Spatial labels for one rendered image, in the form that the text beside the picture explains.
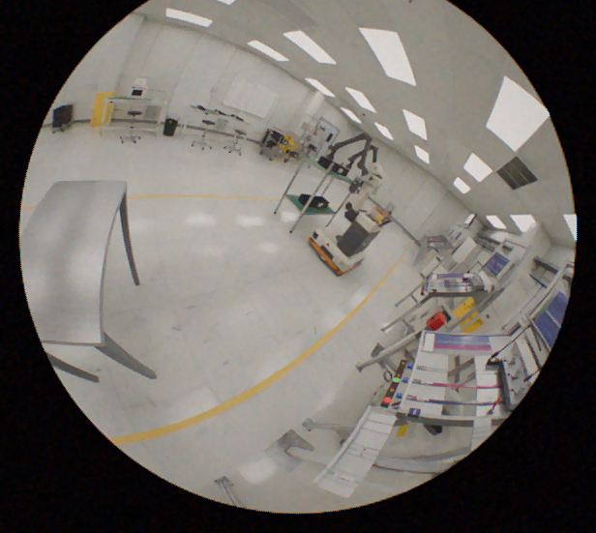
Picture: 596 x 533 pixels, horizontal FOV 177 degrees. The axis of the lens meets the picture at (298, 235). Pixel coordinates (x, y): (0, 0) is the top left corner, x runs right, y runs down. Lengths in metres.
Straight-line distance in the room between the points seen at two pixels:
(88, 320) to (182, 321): 0.91
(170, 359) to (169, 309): 0.36
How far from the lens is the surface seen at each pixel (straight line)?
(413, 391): 1.01
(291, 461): 1.44
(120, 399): 1.34
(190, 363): 1.27
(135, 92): 4.74
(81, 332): 0.54
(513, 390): 1.11
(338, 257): 2.20
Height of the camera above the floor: 1.25
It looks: 30 degrees down
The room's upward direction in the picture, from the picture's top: 33 degrees clockwise
